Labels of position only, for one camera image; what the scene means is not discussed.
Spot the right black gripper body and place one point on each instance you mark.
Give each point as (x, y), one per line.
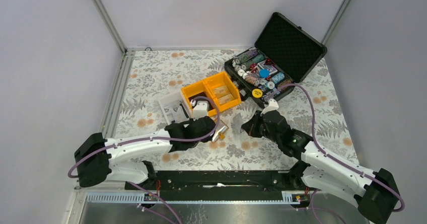
(264, 130)

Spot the white VIP card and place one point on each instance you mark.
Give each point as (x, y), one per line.
(237, 122)

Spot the orange card holder wallet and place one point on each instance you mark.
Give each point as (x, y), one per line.
(221, 130)

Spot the clear plastic card bin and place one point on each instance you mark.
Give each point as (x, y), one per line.
(174, 107)

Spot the yellow divided plastic bin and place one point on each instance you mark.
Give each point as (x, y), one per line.
(219, 88)

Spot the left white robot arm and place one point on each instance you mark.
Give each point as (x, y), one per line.
(101, 159)

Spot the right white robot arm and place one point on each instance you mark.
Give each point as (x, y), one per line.
(373, 193)

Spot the playing card deck box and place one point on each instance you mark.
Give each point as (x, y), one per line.
(271, 68)

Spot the yellow round dealer button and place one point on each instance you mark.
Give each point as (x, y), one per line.
(257, 93)

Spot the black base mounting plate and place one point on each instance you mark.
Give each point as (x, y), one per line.
(224, 186)

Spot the blue round chip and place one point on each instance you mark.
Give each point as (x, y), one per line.
(264, 73)

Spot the black poker chip case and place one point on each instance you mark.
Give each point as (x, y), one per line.
(287, 47)

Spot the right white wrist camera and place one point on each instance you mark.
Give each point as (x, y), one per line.
(271, 106)

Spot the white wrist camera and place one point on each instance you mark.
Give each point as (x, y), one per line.
(200, 109)
(271, 106)

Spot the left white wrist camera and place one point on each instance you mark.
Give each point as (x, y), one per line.
(200, 109)

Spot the aluminium frame rail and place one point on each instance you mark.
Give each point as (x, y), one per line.
(114, 103)

